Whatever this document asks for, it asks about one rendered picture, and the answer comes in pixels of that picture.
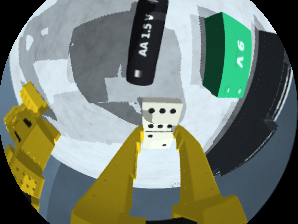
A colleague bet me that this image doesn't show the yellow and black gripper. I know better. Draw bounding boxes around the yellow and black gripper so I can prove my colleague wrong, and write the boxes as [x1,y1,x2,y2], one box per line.
[70,125,253,224]

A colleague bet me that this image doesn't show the white domino with black pips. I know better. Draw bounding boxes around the white domino with black pips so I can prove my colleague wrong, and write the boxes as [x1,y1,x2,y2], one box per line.
[142,97,183,148]

